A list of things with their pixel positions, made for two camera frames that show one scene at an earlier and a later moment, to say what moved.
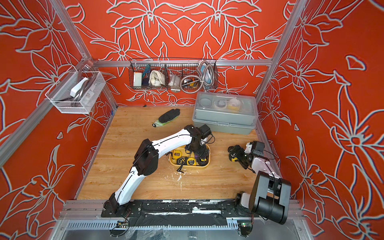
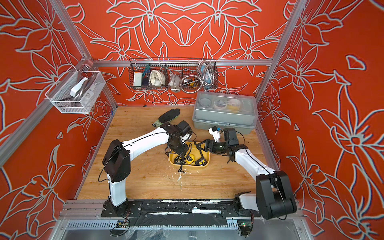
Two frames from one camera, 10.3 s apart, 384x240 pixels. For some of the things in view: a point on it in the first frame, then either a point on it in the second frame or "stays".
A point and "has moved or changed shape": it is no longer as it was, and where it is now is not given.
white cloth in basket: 156,78 stays
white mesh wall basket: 72,92 stays
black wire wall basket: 168,74 stays
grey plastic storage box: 225,113 stays
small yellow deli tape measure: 191,161 has moved or changed shape
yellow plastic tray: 179,157 stays
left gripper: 202,152 → 182,151
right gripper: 239,154 → 209,143
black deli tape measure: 202,160 stays
